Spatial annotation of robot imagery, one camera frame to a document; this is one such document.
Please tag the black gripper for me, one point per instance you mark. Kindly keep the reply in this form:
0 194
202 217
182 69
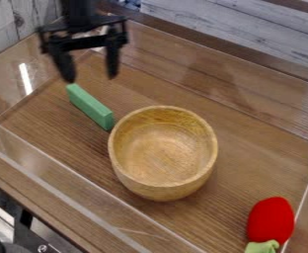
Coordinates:
79 18

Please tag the green rectangular block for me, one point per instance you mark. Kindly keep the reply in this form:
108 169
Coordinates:
96 111

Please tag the brown wooden bowl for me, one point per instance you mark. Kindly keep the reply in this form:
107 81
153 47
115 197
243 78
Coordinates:
163 150

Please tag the clear acrylic tray walls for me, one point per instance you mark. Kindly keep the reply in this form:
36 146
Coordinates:
55 164

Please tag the black metal table leg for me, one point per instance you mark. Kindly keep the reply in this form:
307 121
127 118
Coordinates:
27 237

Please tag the red plush strawberry toy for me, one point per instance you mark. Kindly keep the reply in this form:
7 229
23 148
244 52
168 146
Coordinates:
271 223

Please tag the clear acrylic corner bracket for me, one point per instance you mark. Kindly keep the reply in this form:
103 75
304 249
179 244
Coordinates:
97 32

